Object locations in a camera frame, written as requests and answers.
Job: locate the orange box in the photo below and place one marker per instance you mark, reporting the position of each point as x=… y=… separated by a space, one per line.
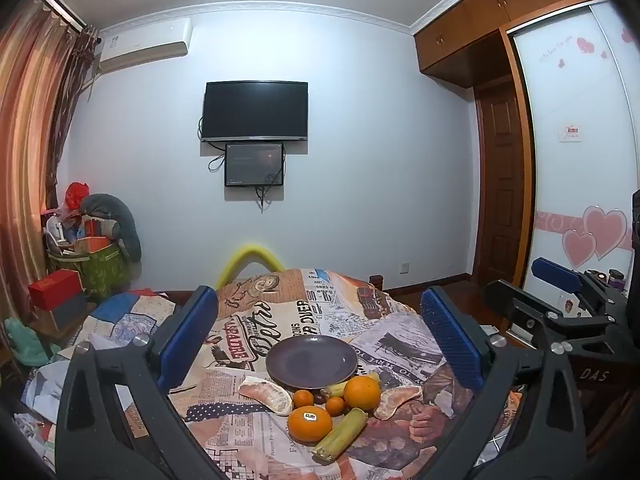
x=92 y=246

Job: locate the green storage bag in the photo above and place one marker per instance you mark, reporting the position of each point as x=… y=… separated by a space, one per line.
x=100 y=272

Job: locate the small corn piece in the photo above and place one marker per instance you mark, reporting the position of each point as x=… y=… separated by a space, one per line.
x=334 y=389

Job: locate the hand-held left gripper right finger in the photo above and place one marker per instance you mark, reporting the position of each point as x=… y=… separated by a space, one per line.
x=450 y=340

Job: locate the white air conditioner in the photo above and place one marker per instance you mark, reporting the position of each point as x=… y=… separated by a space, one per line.
x=145 y=45

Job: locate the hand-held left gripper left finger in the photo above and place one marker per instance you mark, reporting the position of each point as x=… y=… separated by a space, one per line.
x=187 y=335

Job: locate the grey box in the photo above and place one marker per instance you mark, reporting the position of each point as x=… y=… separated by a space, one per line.
x=65 y=312

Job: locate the red jujube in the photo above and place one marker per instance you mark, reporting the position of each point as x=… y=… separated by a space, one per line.
x=320 y=398

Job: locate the striped brown curtain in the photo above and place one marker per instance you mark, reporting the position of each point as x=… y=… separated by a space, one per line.
x=30 y=135

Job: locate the pomelo segment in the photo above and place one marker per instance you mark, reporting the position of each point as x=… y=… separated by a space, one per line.
x=267 y=396
x=397 y=402

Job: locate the small wall monitor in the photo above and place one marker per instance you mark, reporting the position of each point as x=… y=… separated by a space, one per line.
x=254 y=165

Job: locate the white heart print wardrobe door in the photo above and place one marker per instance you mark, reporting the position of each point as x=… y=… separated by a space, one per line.
x=575 y=85

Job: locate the dark purple plate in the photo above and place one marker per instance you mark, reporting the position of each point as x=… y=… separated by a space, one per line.
x=310 y=360

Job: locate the dark wooden bed frame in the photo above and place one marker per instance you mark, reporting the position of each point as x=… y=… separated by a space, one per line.
x=376 y=282

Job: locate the red box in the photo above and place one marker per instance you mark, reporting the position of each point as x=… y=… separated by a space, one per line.
x=55 y=287

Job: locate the large plain orange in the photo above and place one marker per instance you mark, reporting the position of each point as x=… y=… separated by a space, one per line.
x=362 y=392

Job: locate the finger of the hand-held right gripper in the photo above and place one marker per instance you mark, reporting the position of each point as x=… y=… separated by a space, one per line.
x=520 y=305
x=555 y=274

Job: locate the newspaper print blanket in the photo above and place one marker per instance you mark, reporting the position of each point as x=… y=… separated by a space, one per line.
x=300 y=310

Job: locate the black wall television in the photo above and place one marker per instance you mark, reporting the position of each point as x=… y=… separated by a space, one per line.
x=255 y=110

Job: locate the small tangerine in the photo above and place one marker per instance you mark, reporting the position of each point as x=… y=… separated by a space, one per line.
x=303 y=399
x=335 y=406

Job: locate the brown wooden door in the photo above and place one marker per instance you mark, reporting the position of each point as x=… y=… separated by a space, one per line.
x=500 y=185

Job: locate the wooden overhead cabinet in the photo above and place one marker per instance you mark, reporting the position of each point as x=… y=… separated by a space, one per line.
x=475 y=15

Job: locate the large corn piece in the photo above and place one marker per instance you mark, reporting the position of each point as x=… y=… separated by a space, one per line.
x=342 y=432

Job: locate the large orange with sticker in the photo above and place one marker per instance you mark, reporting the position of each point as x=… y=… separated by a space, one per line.
x=310 y=425

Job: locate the white cloth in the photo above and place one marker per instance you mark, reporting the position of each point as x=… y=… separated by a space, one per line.
x=47 y=382

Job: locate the red plastic bag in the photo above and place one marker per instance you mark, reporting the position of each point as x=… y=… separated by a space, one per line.
x=76 y=195

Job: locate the small wardrobe door sticker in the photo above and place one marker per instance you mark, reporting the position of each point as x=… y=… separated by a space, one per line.
x=570 y=133

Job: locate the teal plastic item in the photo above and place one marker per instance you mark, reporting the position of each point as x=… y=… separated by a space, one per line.
x=25 y=342

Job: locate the blue patchwork quilt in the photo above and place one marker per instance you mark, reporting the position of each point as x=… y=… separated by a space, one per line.
x=127 y=322

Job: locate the white wall socket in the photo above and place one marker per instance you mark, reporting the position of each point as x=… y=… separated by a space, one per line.
x=405 y=268

